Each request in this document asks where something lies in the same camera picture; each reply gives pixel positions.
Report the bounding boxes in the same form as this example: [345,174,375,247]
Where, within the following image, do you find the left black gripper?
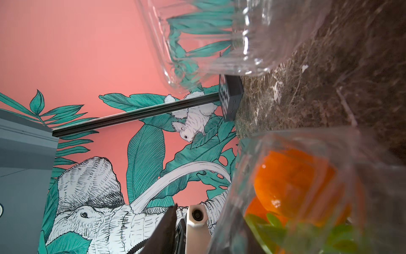
[174,219,186,254]

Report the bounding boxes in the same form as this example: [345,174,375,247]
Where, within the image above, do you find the orange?
[253,149,344,226]

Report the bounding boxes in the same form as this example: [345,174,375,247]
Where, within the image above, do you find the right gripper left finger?
[141,204,178,254]

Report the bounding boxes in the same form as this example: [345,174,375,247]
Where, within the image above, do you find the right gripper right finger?
[229,211,265,254]

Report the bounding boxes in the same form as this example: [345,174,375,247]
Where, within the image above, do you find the black white checkerboard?
[218,75,244,122]

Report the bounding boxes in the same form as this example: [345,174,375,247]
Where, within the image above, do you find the clear clamshell container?
[208,127,406,254]
[136,0,332,92]

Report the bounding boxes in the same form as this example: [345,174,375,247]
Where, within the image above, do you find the left black frame post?
[52,92,219,138]

